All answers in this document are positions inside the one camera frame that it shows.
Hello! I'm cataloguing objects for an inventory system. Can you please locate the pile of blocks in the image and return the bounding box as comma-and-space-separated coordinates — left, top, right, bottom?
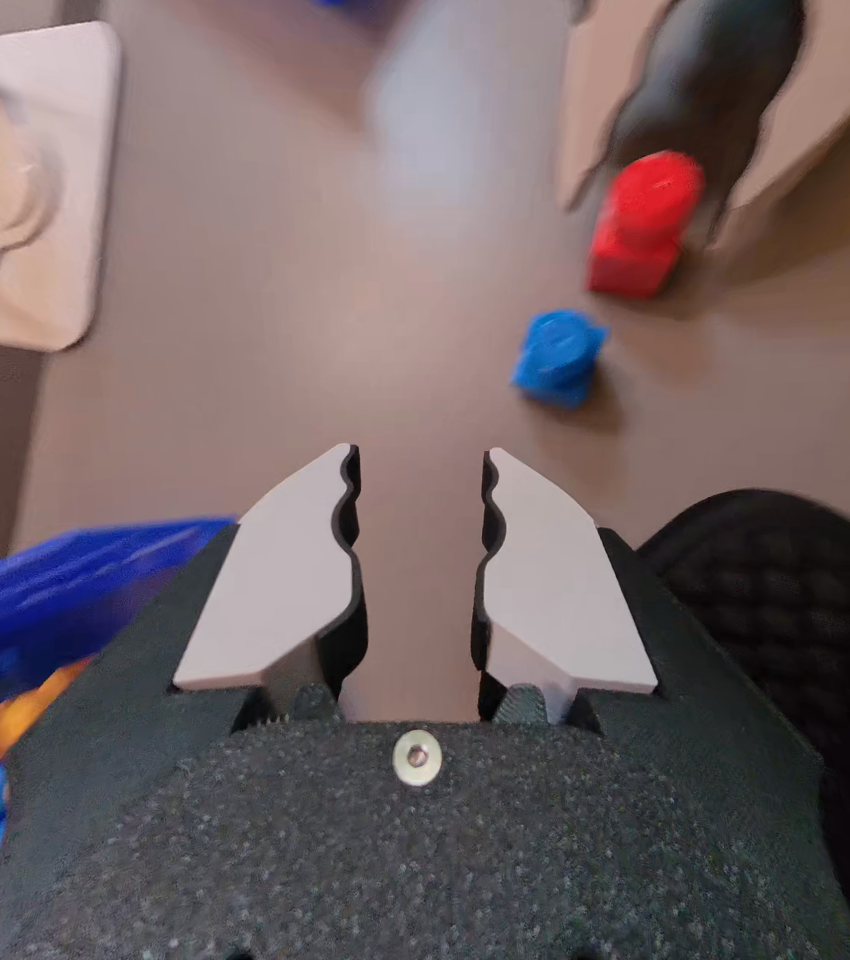
0, 652, 92, 864

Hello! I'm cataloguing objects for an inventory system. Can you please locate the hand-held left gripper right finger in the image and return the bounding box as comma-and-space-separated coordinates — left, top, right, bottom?
471, 447, 659, 723

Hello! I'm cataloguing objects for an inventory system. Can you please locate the white document stand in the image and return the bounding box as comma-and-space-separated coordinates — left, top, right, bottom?
0, 21, 123, 352

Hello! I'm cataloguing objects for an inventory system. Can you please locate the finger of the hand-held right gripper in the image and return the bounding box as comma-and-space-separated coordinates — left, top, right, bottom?
556, 0, 669, 215
710, 0, 850, 249

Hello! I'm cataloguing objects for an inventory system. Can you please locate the blue plastic bin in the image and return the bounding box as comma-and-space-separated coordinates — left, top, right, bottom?
0, 516, 238, 931

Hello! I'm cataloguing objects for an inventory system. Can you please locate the blue mega block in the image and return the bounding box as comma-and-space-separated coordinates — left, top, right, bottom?
511, 309, 609, 410

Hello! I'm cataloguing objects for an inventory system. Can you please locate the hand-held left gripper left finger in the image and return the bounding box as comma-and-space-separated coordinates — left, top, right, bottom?
172, 442, 369, 721

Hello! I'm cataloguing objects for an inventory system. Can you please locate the red mega block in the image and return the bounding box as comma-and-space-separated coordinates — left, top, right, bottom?
586, 150, 707, 297

